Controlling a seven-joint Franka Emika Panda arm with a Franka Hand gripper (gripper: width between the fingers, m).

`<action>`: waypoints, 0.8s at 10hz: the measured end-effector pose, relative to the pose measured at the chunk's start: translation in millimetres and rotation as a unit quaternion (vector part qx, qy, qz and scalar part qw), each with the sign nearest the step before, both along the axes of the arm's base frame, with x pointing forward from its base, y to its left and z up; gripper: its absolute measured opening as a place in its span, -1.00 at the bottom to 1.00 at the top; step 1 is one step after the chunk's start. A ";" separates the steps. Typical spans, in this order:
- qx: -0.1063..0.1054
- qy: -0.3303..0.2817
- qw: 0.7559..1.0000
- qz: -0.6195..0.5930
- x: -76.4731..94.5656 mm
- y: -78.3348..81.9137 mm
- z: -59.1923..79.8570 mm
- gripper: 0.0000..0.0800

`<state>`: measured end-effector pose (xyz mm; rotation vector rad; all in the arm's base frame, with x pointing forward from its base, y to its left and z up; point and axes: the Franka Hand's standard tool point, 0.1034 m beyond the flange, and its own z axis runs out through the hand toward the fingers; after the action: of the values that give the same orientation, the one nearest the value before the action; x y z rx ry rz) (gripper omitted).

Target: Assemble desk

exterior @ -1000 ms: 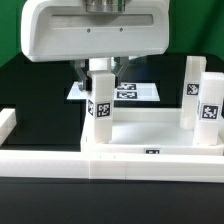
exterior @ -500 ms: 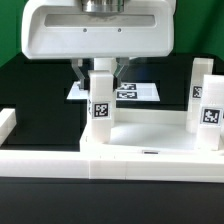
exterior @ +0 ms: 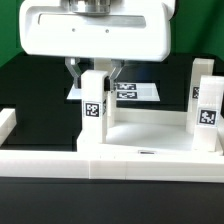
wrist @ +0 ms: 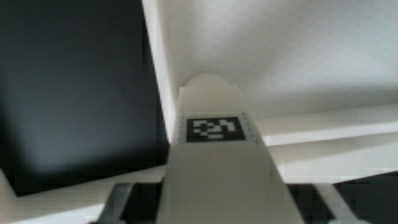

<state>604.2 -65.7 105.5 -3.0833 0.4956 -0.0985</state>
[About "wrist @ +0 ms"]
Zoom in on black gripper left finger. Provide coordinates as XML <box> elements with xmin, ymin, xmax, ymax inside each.
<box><xmin>96</xmin><ymin>183</ymin><xmax>134</xmax><ymax>224</ymax></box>

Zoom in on white leg with tag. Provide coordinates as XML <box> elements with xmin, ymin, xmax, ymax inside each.
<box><xmin>157</xmin><ymin>73</ymin><xmax>304</xmax><ymax>224</ymax></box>

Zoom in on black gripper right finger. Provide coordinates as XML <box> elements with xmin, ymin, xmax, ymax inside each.
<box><xmin>315</xmin><ymin>183</ymin><xmax>368</xmax><ymax>224</ymax></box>

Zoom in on white desk top tray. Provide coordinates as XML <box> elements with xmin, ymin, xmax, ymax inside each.
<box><xmin>143</xmin><ymin>0</ymin><xmax>398</xmax><ymax>145</ymax></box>

